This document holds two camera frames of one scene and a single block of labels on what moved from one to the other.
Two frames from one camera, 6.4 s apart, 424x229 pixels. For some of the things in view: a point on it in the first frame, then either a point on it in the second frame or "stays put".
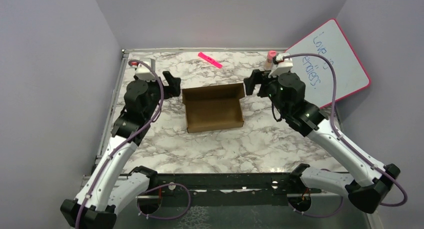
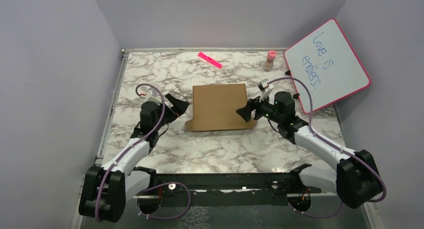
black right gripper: (256, 78) → (245, 112)
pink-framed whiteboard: (316, 72) stays put
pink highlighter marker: (214, 62) stays put
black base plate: (226, 189) stays put
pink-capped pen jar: (268, 61) stays put
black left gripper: (173, 89) → (179, 107)
